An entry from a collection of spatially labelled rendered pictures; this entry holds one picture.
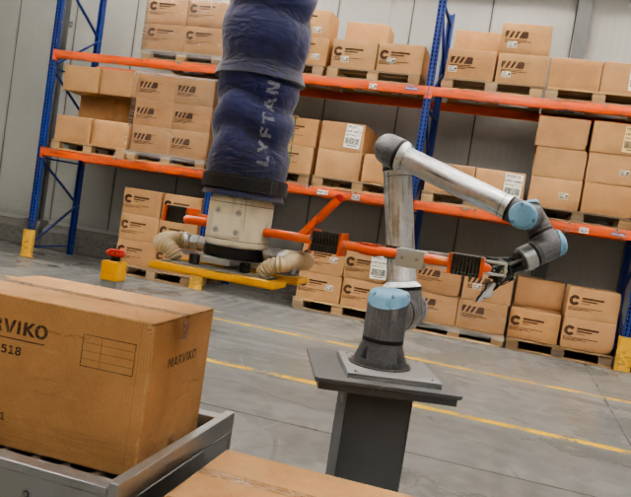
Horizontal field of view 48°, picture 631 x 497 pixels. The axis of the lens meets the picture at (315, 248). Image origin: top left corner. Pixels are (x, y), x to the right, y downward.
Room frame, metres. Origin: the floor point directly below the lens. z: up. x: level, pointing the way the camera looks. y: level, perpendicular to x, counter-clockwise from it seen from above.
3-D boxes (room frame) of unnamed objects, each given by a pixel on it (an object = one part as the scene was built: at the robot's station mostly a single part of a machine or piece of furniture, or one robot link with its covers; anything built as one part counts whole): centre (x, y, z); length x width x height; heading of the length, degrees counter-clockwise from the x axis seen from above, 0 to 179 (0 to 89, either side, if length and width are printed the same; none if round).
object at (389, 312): (2.56, -0.29, 0.96); 0.17 x 0.15 x 0.18; 154
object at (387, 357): (2.56, -0.29, 0.82); 0.19 x 0.19 x 0.10
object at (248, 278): (1.79, 0.24, 1.11); 0.34 x 0.10 x 0.05; 75
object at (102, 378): (2.01, 0.61, 0.75); 0.60 x 0.40 x 0.40; 77
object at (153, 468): (1.91, 0.28, 0.58); 0.70 x 0.03 x 0.06; 165
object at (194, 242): (1.88, 0.21, 1.15); 0.34 x 0.25 x 0.06; 75
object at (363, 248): (1.94, -0.01, 1.21); 0.93 x 0.30 x 0.04; 75
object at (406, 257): (1.76, -0.24, 1.21); 0.07 x 0.07 x 0.04; 75
